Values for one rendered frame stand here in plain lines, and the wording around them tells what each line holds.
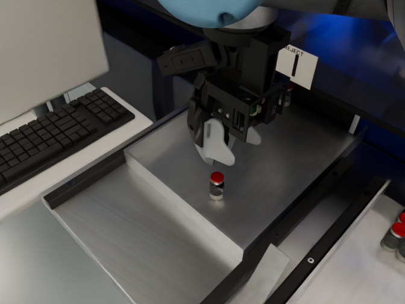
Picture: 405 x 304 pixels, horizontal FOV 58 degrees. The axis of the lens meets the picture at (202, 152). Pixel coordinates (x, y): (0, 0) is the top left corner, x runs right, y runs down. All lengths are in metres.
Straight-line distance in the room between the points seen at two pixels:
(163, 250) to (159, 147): 0.20
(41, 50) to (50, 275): 0.96
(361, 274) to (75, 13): 0.74
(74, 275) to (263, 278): 1.15
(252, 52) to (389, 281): 0.36
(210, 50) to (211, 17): 0.18
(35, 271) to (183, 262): 1.15
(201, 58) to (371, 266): 0.36
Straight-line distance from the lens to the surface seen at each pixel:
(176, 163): 0.63
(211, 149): 0.46
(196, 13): 0.22
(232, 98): 0.38
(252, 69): 0.37
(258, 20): 0.35
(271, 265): 0.49
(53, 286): 1.58
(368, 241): 0.59
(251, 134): 0.48
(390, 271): 0.58
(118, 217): 0.58
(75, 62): 0.94
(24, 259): 1.68
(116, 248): 0.55
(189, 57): 0.42
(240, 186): 0.60
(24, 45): 0.87
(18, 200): 0.75
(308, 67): 0.61
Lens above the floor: 1.35
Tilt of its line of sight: 46 degrees down
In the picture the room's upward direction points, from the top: straight up
